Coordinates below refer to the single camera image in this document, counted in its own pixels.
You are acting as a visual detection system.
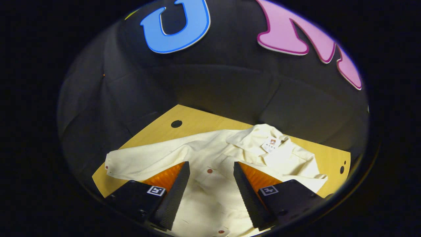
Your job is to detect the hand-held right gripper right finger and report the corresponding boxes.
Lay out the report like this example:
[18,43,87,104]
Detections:
[234,161,329,231]

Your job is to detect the black backdrop cloth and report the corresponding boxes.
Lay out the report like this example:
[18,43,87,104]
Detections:
[57,0,369,198]

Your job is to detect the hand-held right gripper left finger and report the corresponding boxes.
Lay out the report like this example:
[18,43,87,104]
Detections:
[105,161,190,231]

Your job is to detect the cream button shirt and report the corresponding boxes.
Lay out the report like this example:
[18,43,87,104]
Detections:
[105,124,328,237]

